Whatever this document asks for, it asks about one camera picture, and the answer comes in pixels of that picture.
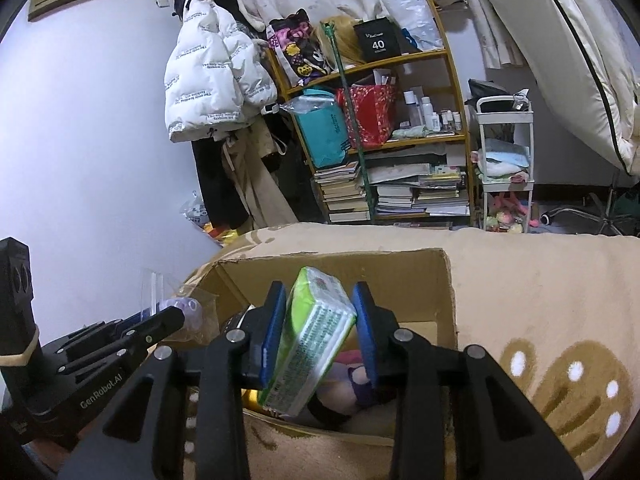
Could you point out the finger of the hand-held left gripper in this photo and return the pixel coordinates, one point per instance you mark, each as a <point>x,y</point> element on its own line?
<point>160,324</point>
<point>100,332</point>

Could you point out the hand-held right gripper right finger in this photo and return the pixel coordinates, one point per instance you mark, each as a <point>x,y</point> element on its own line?
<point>365,340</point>

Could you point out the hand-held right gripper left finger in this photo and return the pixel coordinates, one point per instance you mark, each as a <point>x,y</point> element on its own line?
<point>275,330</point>

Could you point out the green tissue pack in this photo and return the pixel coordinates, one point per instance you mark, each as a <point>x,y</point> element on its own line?
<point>310,340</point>

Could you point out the brown cardboard box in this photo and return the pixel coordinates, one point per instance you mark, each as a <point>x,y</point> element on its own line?
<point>400,280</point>

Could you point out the clear acrylic stand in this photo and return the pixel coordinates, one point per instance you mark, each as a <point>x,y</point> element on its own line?
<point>155,285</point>

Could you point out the white-haired plush doll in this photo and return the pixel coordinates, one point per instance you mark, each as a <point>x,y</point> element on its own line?
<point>360,385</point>

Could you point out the plastic bag of snacks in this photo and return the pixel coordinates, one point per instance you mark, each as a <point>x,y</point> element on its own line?
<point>197,210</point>

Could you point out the stack of books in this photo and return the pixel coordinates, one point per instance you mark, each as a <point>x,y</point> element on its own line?
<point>342,192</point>

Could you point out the black coat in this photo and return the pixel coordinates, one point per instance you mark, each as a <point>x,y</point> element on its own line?
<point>215,180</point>

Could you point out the beige coat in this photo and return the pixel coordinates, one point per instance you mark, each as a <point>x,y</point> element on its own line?
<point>250,175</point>

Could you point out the pile of books and papers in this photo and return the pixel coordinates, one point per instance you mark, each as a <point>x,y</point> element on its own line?
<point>425,185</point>

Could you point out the pink plush toys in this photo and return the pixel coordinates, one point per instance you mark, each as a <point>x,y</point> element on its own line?
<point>505,210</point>

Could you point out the teal bag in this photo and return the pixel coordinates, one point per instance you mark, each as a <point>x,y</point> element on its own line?
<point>322,130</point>

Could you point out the wooden shelf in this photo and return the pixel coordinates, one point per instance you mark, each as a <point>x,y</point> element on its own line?
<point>440,138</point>

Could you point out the red patterned bag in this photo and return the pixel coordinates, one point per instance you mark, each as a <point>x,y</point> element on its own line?
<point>370,115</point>

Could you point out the folded light blue cloth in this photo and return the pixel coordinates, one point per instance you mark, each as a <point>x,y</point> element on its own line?
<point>505,160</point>

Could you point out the green pole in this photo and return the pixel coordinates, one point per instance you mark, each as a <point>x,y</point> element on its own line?
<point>350,110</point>

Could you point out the cluster of cosmetic bottles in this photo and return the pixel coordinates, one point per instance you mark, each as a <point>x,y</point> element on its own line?
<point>430,112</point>

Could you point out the white puffer jacket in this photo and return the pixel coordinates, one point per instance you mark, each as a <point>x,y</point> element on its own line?
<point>210,80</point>

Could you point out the office chair base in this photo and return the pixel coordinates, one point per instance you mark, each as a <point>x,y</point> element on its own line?
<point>585,215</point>

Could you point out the white trolley cart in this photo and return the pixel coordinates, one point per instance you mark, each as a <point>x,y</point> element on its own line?
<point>500,101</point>

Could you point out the black item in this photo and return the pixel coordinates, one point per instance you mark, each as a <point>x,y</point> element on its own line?
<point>490,90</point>

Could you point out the black and pink printed bag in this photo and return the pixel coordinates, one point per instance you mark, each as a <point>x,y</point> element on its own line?
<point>295,47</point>

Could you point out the black box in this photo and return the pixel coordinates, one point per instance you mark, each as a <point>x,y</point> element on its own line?
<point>377,40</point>

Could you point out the yellow wig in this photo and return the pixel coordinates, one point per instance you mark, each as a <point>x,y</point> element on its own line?
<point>345,35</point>

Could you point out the clear plastic bag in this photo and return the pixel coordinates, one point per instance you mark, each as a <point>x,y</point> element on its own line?
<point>405,5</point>

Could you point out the cream quilt with black trim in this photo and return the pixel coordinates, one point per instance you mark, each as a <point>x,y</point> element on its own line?
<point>575,35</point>

